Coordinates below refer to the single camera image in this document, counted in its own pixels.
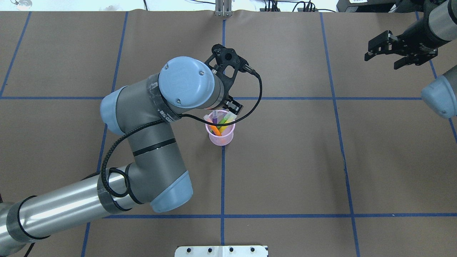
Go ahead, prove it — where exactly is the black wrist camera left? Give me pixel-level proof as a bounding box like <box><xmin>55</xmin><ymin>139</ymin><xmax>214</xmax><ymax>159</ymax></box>
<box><xmin>204</xmin><ymin>44</ymin><xmax>249</xmax><ymax>88</ymax></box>

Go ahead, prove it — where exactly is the orange marker pen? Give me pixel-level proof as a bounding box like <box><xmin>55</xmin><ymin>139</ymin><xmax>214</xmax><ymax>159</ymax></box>
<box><xmin>208</xmin><ymin>125</ymin><xmax>230</xmax><ymax>136</ymax></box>

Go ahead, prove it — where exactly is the yellow marker pen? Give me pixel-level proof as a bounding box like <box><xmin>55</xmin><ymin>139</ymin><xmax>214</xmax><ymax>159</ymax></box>
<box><xmin>219</xmin><ymin>112</ymin><xmax>237</xmax><ymax>134</ymax></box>

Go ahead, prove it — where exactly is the purple marker pen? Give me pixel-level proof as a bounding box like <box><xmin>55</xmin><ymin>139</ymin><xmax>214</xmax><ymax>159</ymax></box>
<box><xmin>211</xmin><ymin>110</ymin><xmax>218</xmax><ymax>124</ymax></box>

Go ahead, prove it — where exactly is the aluminium frame post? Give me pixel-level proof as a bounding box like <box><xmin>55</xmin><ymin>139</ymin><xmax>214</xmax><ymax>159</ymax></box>
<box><xmin>214</xmin><ymin>0</ymin><xmax>233</xmax><ymax>17</ymax></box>

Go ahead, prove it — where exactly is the green marker pen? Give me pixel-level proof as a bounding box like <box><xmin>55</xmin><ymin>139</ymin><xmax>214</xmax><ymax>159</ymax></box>
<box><xmin>219</xmin><ymin>113</ymin><xmax>232</xmax><ymax>124</ymax></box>

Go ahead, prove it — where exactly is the pink mesh pen holder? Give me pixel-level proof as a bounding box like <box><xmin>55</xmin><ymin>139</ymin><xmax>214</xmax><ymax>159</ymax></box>
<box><xmin>204</xmin><ymin>110</ymin><xmax>236</xmax><ymax>146</ymax></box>

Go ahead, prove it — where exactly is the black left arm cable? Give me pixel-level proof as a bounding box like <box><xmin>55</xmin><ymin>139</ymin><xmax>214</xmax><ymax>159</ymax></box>
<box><xmin>101</xmin><ymin>66</ymin><xmax>263</xmax><ymax>198</ymax></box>

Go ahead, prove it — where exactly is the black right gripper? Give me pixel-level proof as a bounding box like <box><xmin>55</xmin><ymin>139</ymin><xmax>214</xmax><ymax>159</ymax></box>
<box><xmin>364</xmin><ymin>18</ymin><xmax>438</xmax><ymax>70</ymax></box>

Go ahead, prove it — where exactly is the black device top right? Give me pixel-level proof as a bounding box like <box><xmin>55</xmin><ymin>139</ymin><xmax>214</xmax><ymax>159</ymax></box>
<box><xmin>336</xmin><ymin>0</ymin><xmax>424</xmax><ymax>13</ymax></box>

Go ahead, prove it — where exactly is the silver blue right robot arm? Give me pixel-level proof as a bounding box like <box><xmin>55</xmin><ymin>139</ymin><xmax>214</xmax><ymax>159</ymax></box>
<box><xmin>364</xmin><ymin>0</ymin><xmax>457</xmax><ymax>119</ymax></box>

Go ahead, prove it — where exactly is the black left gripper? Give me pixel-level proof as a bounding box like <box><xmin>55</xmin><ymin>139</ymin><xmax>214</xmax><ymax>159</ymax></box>
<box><xmin>222</xmin><ymin>80</ymin><xmax>243</xmax><ymax>115</ymax></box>

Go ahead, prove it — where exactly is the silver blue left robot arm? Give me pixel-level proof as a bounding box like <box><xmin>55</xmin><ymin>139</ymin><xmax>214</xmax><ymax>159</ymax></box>
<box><xmin>1</xmin><ymin>54</ymin><xmax>258</xmax><ymax>257</ymax></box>

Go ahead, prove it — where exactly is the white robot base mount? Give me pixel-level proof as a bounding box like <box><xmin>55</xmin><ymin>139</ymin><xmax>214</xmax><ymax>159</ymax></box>
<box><xmin>174</xmin><ymin>245</ymin><xmax>269</xmax><ymax>257</ymax></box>

